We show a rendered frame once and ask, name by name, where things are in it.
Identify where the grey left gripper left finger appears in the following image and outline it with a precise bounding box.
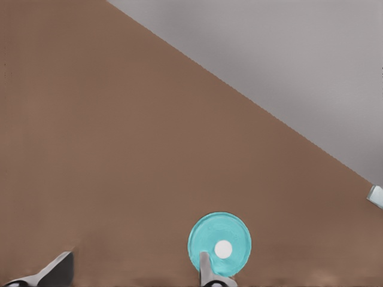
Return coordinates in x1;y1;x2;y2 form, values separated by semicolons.
2;251;75;287

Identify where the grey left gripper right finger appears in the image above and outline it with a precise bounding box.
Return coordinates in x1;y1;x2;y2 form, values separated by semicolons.
198;251;238;287

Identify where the turquoise pot lid white knob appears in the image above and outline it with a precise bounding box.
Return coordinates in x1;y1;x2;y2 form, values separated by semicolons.
187;212;253;277

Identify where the silver frame post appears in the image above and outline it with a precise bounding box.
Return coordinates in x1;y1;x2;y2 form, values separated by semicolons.
366;184;383;210

